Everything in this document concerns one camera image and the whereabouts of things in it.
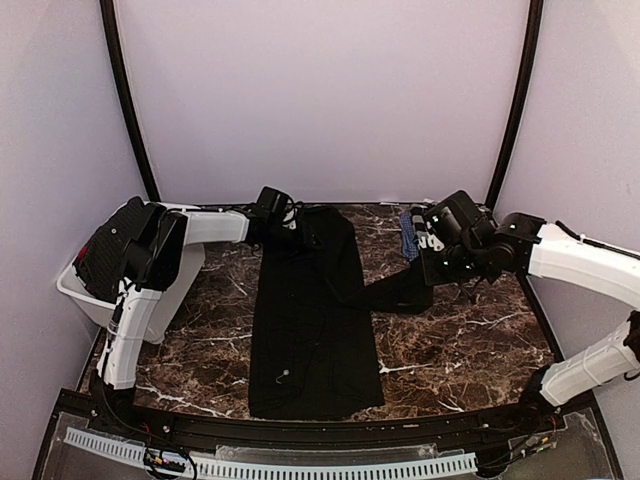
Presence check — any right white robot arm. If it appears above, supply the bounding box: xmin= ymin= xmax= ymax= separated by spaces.
xmin=410 ymin=191 xmax=639 ymax=434

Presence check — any black white plaid shirt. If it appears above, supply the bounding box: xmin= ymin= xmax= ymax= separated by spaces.
xmin=409 ymin=202 xmax=494 ymax=251

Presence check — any black curved table rail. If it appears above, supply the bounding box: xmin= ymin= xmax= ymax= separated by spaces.
xmin=54 ymin=389 xmax=571 ymax=454

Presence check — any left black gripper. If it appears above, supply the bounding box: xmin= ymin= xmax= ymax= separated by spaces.
xmin=266 ymin=220 xmax=327 ymax=262

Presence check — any white plastic bin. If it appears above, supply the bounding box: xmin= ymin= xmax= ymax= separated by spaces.
xmin=55 ymin=199 xmax=205 ymax=346

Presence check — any black long sleeve shirt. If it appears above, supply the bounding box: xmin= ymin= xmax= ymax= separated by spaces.
xmin=248 ymin=206 xmax=433 ymax=421

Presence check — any blue checked folded shirt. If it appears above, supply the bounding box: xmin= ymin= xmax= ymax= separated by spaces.
xmin=399 ymin=212 xmax=427 ymax=261

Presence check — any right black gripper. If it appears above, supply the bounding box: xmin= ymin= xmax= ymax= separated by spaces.
xmin=419 ymin=242 xmax=487 ymax=286

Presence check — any right black frame post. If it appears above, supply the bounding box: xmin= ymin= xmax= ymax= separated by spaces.
xmin=485 ymin=0 xmax=545 ymax=210

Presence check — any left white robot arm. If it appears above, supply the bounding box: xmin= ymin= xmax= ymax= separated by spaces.
xmin=57 ymin=187 xmax=319 ymax=390

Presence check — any white slotted cable duct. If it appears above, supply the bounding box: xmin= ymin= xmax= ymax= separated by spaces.
xmin=64 ymin=427 xmax=478 ymax=480

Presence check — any black frame post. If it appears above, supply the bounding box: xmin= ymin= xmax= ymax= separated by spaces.
xmin=99 ymin=0 xmax=161 ymax=201
xmin=485 ymin=0 xmax=545 ymax=210

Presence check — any left black frame post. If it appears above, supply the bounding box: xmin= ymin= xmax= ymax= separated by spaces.
xmin=99 ymin=0 xmax=161 ymax=201

